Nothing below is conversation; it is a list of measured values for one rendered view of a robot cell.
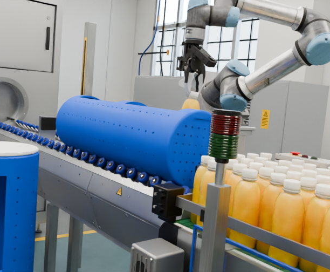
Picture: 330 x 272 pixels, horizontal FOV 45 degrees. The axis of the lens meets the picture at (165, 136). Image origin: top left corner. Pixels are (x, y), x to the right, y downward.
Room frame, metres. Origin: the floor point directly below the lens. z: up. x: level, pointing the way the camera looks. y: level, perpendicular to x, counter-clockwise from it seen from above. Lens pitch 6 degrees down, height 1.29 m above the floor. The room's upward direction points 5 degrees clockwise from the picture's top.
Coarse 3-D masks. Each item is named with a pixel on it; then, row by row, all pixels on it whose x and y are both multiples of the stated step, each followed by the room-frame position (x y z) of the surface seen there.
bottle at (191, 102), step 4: (188, 100) 1.51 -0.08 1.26; (192, 100) 1.51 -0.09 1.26; (196, 100) 1.52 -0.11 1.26; (184, 104) 1.51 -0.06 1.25; (188, 104) 1.50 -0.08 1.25; (192, 104) 1.50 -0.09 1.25; (196, 104) 1.51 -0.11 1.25; (184, 108) 1.51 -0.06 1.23; (192, 108) 1.50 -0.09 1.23; (196, 108) 1.50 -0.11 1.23
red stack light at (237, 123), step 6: (216, 114) 0.83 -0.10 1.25; (216, 120) 0.82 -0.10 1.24; (222, 120) 0.82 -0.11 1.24; (228, 120) 0.81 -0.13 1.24; (234, 120) 0.82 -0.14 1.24; (240, 120) 0.83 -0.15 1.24; (210, 126) 0.84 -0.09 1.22; (216, 126) 0.82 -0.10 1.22; (222, 126) 0.82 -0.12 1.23; (228, 126) 0.81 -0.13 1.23; (234, 126) 0.82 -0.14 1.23; (240, 126) 0.84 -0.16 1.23; (216, 132) 0.82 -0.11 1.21; (222, 132) 0.82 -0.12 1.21; (228, 132) 0.81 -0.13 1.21; (234, 132) 0.82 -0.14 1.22
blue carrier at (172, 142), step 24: (72, 120) 1.85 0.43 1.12; (96, 120) 1.70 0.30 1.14; (120, 120) 1.57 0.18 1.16; (144, 120) 1.47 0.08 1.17; (168, 120) 1.38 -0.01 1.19; (192, 120) 1.38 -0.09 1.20; (72, 144) 1.91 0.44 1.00; (96, 144) 1.69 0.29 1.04; (120, 144) 1.53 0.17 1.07; (144, 144) 1.42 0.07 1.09; (168, 144) 1.32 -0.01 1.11; (192, 144) 1.39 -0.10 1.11; (144, 168) 1.47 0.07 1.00; (168, 168) 1.33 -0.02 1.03; (192, 168) 1.40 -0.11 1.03
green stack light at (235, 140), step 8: (216, 136) 0.82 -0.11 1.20; (224, 136) 0.81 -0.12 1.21; (232, 136) 0.82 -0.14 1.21; (216, 144) 0.82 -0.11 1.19; (224, 144) 0.82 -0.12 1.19; (232, 144) 0.82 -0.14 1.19; (208, 152) 0.84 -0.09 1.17; (216, 152) 0.82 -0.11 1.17; (224, 152) 0.81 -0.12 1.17; (232, 152) 0.82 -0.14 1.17
